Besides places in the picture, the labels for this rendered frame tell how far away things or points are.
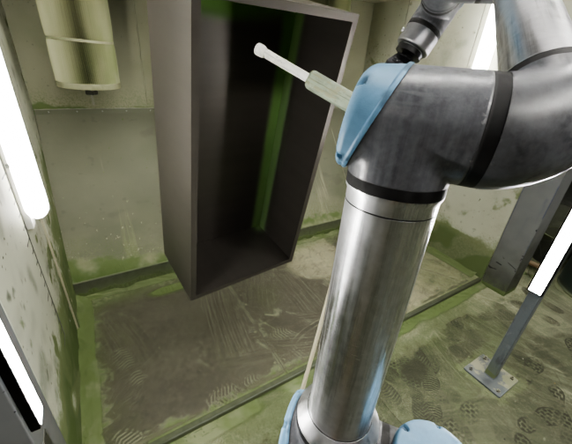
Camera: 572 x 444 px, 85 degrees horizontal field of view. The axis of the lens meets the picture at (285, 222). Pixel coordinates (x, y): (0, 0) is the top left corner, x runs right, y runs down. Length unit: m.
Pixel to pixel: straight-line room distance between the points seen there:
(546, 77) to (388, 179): 0.16
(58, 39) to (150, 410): 1.88
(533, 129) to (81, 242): 2.28
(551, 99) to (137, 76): 2.41
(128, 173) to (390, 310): 2.18
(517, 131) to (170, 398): 1.67
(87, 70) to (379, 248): 1.98
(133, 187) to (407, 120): 2.20
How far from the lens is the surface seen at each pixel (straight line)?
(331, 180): 3.04
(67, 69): 2.19
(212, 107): 1.45
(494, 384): 2.20
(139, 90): 2.57
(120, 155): 2.46
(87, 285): 2.37
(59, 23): 2.19
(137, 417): 1.75
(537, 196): 2.65
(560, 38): 0.52
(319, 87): 0.91
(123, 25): 2.55
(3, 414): 1.02
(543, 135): 0.35
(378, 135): 0.34
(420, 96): 0.34
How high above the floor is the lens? 1.49
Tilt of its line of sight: 28 degrees down
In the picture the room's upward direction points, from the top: 4 degrees clockwise
